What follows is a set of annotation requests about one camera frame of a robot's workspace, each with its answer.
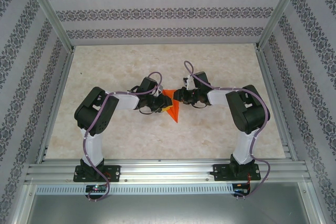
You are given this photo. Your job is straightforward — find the aluminium side floor rail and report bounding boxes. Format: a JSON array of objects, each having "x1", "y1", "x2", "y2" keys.
[
  {"x1": 256, "y1": 45, "x2": 299, "y2": 162},
  {"x1": 35, "y1": 47, "x2": 76, "y2": 163}
]

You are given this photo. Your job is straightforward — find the small circuit board green light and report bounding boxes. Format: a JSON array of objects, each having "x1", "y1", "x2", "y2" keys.
[{"x1": 86, "y1": 185, "x2": 108, "y2": 193}]

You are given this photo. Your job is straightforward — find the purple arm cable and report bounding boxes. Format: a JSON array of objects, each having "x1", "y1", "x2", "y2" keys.
[
  {"x1": 82, "y1": 71, "x2": 163, "y2": 202},
  {"x1": 183, "y1": 60, "x2": 271, "y2": 200}
]

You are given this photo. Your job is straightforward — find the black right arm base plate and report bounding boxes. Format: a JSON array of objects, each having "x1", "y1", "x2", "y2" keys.
[{"x1": 213, "y1": 163, "x2": 262, "y2": 182}]

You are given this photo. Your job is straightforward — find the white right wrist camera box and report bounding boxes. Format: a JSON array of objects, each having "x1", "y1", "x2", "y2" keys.
[{"x1": 183, "y1": 76, "x2": 195, "y2": 90}]

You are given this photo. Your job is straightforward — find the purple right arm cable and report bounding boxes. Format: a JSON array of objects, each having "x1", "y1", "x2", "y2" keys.
[{"x1": 183, "y1": 60, "x2": 271, "y2": 200}]

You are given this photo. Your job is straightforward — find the orange square paper sheet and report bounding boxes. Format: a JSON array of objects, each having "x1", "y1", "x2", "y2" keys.
[{"x1": 161, "y1": 89, "x2": 182, "y2": 124}]

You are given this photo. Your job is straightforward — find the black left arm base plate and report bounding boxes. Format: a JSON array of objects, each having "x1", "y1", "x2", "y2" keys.
[{"x1": 72, "y1": 165, "x2": 121, "y2": 183}]

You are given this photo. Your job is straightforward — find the long aluminium mounting rail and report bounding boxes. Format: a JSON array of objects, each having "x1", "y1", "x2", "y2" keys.
[{"x1": 25, "y1": 158, "x2": 312, "y2": 183}]

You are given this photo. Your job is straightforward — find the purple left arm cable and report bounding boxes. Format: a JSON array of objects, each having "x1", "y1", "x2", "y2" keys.
[{"x1": 82, "y1": 71, "x2": 163, "y2": 202}]

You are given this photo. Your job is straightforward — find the small circuit board red wires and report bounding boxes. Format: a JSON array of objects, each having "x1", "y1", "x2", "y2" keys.
[{"x1": 234, "y1": 184, "x2": 250, "y2": 195}]

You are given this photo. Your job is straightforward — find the aluminium frame post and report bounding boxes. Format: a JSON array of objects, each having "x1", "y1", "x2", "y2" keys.
[
  {"x1": 21, "y1": 0, "x2": 76, "y2": 53},
  {"x1": 255, "y1": 0, "x2": 307, "y2": 51}
]

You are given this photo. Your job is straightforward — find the grey sheet metal tray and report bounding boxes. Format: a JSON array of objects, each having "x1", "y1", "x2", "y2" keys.
[{"x1": 23, "y1": 182, "x2": 322, "y2": 224}]

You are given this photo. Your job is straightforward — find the slotted grey cable duct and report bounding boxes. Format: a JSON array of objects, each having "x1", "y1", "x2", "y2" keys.
[{"x1": 35, "y1": 183, "x2": 234, "y2": 195}]

